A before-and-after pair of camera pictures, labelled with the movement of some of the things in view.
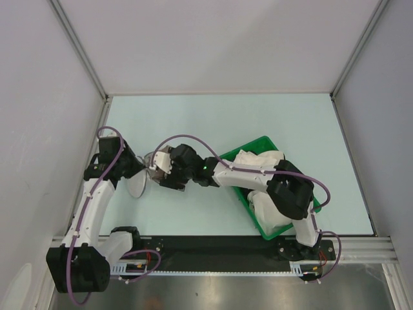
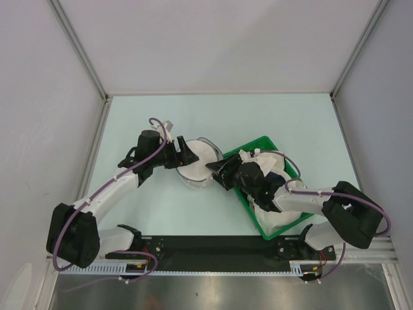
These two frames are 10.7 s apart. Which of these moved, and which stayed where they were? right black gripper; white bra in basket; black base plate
Moved: right black gripper
Stayed: black base plate; white bra in basket
